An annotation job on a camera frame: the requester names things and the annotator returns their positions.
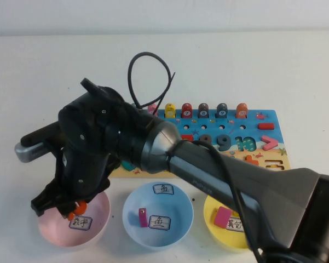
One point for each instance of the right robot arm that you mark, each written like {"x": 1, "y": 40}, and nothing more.
{"x": 276, "y": 186}

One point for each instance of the blue plastic bowl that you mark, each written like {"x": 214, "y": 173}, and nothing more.
{"x": 158, "y": 241}

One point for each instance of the red number 7 piece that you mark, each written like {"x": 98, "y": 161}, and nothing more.
{"x": 187, "y": 137}

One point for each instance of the orange number 10 piece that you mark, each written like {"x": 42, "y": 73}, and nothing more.
{"x": 78, "y": 209}

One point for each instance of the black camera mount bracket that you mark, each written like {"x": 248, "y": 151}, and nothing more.
{"x": 38, "y": 134}

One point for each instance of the red minus sign piece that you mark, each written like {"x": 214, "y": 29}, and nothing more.
{"x": 266, "y": 126}

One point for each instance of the grey number 9 piece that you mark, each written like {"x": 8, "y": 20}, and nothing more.
{"x": 225, "y": 142}

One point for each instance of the pink square piece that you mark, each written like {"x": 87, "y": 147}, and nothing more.
{"x": 222, "y": 217}

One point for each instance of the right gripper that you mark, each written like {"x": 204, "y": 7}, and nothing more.
{"x": 79, "y": 175}

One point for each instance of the brown fish piece numbered 8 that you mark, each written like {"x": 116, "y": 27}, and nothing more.
{"x": 204, "y": 111}

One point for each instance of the red fish piece numbered 7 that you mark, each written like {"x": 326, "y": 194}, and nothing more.
{"x": 186, "y": 111}

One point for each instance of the yellow bowl bottom label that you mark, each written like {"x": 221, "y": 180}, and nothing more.
{"x": 234, "y": 225}

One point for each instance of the grey fish piece numbered 9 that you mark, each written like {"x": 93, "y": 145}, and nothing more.
{"x": 222, "y": 111}

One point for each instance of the colourful wooden puzzle board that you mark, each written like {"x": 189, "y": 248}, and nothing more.
{"x": 271, "y": 161}

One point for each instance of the blue bowl bottom label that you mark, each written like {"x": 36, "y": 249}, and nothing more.
{"x": 159, "y": 222}

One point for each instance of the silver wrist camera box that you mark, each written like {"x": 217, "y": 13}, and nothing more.
{"x": 30, "y": 153}

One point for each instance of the pink fish piece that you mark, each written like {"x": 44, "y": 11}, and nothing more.
{"x": 152, "y": 109}

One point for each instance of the orange fish piece numbered 10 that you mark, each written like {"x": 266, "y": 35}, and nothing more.
{"x": 242, "y": 111}

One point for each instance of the yellow plastic bowl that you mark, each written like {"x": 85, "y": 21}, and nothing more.
{"x": 216, "y": 235}

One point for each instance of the magenta fish piece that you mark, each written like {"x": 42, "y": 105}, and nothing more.
{"x": 143, "y": 217}

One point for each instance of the yellow fish piece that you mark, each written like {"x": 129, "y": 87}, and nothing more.
{"x": 170, "y": 111}

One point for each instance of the brown number 8 piece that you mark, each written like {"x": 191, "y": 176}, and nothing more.
{"x": 206, "y": 138}

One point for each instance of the pink plastic bowl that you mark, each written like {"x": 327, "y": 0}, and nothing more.
{"x": 60, "y": 235}

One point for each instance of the blue bowl wall label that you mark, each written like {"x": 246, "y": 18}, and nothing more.
{"x": 163, "y": 189}

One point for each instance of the orange plus sign piece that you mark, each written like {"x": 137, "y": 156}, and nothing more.
{"x": 251, "y": 160}

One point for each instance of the pink greater-than sign piece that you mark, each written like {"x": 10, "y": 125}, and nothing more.
{"x": 268, "y": 143}

